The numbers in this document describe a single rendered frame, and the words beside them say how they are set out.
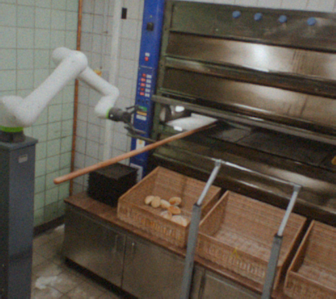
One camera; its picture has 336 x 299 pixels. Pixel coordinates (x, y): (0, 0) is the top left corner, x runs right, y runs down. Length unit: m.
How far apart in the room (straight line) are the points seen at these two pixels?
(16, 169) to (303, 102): 1.75
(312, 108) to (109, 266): 1.76
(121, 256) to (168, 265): 0.40
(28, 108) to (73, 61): 0.35
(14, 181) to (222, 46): 1.57
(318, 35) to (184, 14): 0.94
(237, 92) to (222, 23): 0.47
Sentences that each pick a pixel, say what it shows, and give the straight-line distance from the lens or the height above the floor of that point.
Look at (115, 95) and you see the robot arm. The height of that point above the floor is 1.44.
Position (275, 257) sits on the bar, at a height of 0.84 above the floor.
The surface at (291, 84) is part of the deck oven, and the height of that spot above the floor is 1.66.
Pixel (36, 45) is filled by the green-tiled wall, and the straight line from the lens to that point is 3.23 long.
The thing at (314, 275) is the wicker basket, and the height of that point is 0.59.
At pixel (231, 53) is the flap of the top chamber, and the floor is 1.79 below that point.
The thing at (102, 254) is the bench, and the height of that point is 0.29.
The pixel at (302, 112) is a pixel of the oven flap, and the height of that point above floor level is 1.51.
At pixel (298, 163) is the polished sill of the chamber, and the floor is 1.17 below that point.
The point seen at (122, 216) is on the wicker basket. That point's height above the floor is 0.61.
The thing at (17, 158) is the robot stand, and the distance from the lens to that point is 2.37.
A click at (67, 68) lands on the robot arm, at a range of 2.23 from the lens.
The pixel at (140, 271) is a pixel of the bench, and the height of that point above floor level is 0.31.
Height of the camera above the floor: 1.95
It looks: 15 degrees down
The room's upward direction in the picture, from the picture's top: 7 degrees clockwise
